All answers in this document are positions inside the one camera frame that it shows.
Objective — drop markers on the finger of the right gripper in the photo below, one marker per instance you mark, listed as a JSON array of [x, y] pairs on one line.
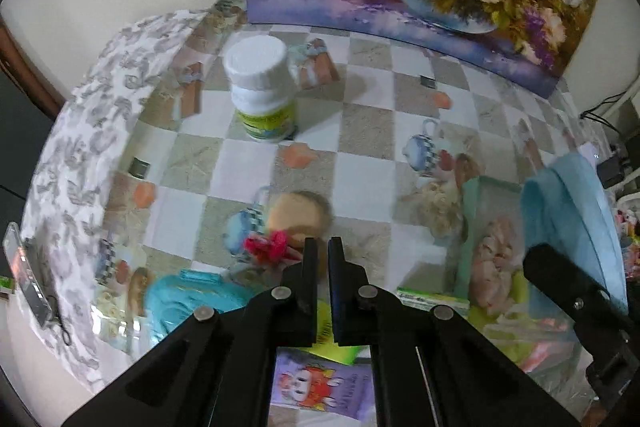
[[610, 336]]

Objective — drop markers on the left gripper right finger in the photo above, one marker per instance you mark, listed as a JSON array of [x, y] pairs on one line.
[[438, 372]]

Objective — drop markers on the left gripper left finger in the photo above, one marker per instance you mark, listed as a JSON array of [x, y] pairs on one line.
[[214, 369]]

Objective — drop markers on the pink white striped cloth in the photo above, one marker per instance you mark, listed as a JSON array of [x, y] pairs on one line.
[[553, 344]]

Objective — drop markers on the lime green cloth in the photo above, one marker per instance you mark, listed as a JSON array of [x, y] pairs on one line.
[[511, 332]]

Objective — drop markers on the pink floral scrunchie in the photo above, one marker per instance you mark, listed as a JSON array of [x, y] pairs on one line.
[[493, 265]]

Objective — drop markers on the blue face mask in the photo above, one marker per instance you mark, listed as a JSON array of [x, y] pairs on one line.
[[565, 206]]

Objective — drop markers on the teal shallow cardboard tray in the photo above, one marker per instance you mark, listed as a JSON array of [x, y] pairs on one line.
[[484, 199]]

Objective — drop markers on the teal plastic toy box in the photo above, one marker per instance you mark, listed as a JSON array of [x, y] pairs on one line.
[[171, 299]]

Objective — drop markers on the purple cartoon packet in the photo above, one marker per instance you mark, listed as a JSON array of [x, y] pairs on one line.
[[303, 381]]

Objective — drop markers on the green small box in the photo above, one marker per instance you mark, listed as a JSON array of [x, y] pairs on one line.
[[414, 306]]

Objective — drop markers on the colourful toy pile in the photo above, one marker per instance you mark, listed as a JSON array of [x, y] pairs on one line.
[[627, 220]]

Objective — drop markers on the black power adapter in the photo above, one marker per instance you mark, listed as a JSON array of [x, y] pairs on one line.
[[610, 171]]

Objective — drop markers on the white power strip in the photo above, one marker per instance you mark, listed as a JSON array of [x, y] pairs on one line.
[[590, 152]]

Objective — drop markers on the checkered patterned tablecloth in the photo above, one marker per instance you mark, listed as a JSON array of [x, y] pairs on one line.
[[149, 151]]

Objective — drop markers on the white pill bottle green label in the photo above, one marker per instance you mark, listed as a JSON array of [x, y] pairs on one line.
[[261, 86]]

